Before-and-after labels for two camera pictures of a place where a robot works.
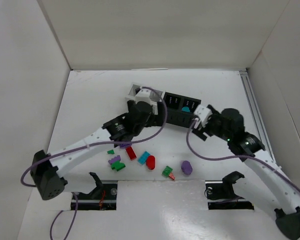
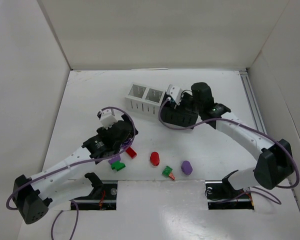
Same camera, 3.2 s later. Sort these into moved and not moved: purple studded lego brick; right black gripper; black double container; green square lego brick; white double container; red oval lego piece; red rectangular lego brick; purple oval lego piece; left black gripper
Moved: left black gripper; red oval lego piece; right black gripper
Not moved: purple oval lego piece; white double container; red rectangular lego brick; purple studded lego brick; green square lego brick; black double container
